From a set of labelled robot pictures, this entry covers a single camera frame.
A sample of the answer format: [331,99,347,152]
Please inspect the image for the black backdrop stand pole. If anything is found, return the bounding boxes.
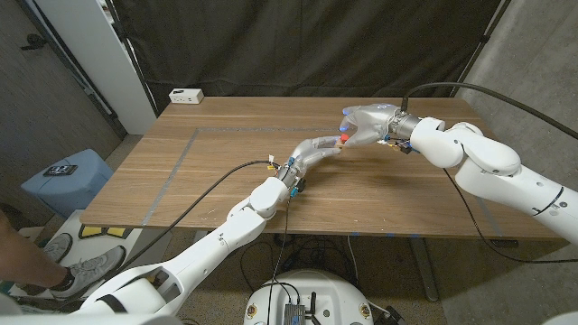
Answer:
[449,0,514,98]
[104,0,160,118]

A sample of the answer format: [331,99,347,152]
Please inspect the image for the black floor cables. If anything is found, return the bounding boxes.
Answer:
[238,233,358,293]

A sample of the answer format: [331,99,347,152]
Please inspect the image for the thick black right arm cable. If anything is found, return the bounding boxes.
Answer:
[400,81,578,140]

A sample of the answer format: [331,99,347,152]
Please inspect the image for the person's bare leg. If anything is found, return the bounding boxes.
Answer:
[0,211,76,293]

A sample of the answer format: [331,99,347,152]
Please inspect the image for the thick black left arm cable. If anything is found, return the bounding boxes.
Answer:
[80,160,277,299]

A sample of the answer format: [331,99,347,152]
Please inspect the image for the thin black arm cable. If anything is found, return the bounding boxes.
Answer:
[442,167,578,265]
[266,196,293,325]

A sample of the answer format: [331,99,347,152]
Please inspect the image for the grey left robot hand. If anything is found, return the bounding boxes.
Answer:
[277,135,343,189]

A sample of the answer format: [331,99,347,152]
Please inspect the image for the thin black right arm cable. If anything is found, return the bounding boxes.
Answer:
[442,167,578,265]

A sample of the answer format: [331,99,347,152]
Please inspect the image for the white power strip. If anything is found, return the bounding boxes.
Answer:
[169,88,205,106]

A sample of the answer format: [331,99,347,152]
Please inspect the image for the grey sneaker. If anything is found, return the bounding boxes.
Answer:
[42,232,73,265]
[49,246,126,299]

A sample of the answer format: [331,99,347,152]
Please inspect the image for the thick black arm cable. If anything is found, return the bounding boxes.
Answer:
[400,81,578,140]
[80,160,277,299]

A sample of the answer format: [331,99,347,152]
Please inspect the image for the grey table leg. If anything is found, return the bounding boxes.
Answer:
[408,237,440,302]

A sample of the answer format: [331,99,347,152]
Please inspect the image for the black backdrop curtain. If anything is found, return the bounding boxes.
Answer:
[110,0,514,103]

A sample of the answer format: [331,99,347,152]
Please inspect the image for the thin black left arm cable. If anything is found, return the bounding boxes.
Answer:
[266,196,293,325]

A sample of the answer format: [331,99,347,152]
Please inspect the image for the white pillar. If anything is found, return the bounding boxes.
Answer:
[33,0,157,135]

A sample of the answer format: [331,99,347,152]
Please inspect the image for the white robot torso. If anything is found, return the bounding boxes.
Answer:
[243,269,375,325]

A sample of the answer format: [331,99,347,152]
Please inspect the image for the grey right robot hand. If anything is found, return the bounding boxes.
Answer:
[339,104,424,148]

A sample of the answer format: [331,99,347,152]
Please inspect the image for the blue stool with phone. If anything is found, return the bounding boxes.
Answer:
[20,149,114,218]

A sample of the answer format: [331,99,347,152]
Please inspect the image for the black wall rail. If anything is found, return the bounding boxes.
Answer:
[16,0,128,139]

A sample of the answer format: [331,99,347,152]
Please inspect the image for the black phone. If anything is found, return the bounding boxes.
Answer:
[42,164,79,177]

